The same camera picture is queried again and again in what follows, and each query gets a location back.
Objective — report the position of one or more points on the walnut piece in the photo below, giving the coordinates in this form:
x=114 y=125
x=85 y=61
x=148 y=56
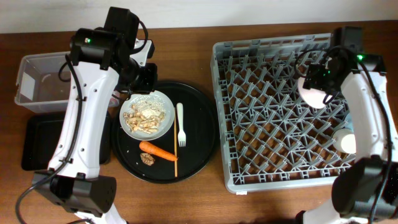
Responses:
x=147 y=159

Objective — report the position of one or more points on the clear plastic bin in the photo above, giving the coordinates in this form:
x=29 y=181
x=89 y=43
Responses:
x=41 y=91

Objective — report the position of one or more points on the grey plate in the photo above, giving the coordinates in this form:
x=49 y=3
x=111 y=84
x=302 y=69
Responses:
x=164 y=127

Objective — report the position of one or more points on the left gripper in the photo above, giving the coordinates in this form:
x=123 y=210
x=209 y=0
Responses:
x=150 y=84

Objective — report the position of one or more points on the round black tray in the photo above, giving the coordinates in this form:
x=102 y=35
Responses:
x=200 y=126

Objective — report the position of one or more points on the blue cup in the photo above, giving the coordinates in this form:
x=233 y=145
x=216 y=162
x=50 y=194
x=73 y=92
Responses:
x=348 y=122

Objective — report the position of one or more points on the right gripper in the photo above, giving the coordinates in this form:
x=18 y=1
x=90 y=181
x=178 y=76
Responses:
x=311 y=80

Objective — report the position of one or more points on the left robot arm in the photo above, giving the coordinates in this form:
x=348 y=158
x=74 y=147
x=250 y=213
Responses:
x=101 y=61

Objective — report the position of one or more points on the grey dishwasher rack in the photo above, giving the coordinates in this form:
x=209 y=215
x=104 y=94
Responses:
x=270 y=138

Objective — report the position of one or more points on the cream cup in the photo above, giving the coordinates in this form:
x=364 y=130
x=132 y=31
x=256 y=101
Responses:
x=344 y=141

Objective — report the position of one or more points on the wooden chopstick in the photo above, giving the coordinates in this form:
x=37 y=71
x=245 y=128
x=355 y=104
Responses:
x=175 y=143

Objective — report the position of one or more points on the peanut shells and rice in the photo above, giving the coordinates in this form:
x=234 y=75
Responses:
x=143 y=115

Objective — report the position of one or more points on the black rectangular bin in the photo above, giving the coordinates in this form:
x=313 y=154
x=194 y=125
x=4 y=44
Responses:
x=41 y=138

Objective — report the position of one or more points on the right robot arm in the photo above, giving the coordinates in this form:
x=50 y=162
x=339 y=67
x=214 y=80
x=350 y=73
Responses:
x=367 y=191

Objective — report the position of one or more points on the pink bowl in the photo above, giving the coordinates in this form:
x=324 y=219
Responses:
x=312 y=86

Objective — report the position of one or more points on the white plastic fork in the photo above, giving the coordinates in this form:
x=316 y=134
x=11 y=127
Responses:
x=181 y=133

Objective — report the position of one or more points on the orange carrot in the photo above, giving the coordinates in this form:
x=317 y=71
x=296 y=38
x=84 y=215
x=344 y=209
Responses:
x=152 y=149

